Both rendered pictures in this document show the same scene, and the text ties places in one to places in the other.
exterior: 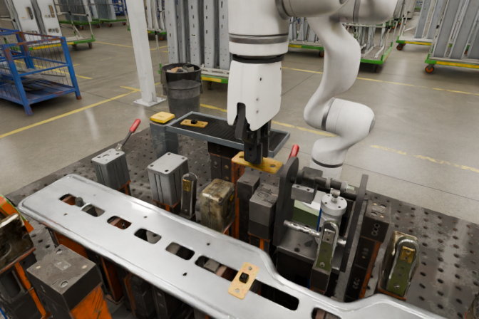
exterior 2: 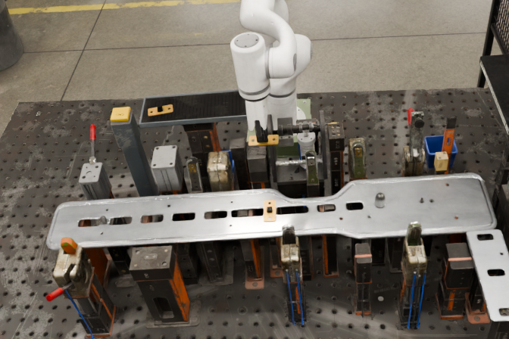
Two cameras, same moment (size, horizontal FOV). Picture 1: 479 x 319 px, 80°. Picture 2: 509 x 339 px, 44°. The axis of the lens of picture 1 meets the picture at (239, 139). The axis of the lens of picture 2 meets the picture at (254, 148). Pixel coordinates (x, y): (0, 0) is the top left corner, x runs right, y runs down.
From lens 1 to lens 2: 1.30 m
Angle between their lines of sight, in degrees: 24
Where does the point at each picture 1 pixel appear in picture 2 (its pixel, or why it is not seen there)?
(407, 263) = (360, 157)
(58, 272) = (152, 260)
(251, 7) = (254, 82)
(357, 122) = (299, 54)
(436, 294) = (395, 165)
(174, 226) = (197, 202)
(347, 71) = not seen: hidden behind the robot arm
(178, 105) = not seen: outside the picture
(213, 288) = (254, 223)
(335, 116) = not seen: hidden behind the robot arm
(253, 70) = (260, 104)
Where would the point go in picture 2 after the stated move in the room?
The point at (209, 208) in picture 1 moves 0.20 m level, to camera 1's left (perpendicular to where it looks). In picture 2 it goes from (219, 178) to (161, 203)
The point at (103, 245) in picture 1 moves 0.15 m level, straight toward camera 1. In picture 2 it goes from (158, 236) to (198, 253)
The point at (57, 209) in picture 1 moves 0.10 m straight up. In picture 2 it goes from (90, 233) to (80, 213)
